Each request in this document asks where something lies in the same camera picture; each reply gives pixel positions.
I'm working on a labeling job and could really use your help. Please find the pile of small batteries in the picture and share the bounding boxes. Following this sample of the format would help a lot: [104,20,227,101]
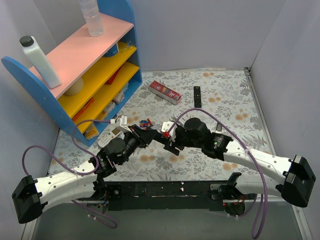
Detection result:
[139,118,153,129]

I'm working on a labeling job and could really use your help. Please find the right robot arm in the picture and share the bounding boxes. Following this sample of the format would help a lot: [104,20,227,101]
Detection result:
[161,118,316,208]

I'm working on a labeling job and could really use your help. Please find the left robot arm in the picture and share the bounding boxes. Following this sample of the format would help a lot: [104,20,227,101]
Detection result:
[11,125,162,224]

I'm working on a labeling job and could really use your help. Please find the small white display remote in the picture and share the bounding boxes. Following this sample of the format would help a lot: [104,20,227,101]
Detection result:
[97,128,122,148]

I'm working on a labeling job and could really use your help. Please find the slim white remote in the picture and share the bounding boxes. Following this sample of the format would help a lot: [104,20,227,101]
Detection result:
[215,123,223,133]

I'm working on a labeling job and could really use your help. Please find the black tv remote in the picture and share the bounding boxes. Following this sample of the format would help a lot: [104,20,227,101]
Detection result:
[193,86,202,108]

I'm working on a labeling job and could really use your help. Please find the white packets on shelf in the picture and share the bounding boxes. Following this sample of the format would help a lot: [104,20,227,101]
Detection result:
[97,90,125,120]

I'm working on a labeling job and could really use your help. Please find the red toothpaste box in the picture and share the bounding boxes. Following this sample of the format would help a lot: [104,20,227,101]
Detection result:
[148,81,182,105]

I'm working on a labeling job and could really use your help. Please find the floral table mat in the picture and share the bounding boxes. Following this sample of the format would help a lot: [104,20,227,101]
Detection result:
[46,69,280,182]

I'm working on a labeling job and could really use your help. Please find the orange box on shelf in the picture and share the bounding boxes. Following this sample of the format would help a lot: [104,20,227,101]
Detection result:
[72,97,95,122]

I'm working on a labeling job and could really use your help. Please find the blue pink yellow shelf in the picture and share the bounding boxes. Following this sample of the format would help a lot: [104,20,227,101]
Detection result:
[1,0,142,146]

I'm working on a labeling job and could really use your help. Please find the beige cylinder on shelf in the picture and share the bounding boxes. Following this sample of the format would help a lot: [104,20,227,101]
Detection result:
[63,77,84,97]

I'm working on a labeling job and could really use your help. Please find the blue white can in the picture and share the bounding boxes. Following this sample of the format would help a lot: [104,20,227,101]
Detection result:
[103,43,119,58]

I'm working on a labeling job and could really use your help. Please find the clear plastic water bottle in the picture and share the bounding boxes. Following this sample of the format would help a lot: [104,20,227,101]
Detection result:
[78,0,105,37]

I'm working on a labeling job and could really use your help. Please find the white bottle black cap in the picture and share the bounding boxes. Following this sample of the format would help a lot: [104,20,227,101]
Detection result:
[19,35,62,89]

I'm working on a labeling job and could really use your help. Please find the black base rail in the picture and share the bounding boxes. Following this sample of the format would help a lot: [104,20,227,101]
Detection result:
[86,181,257,218]

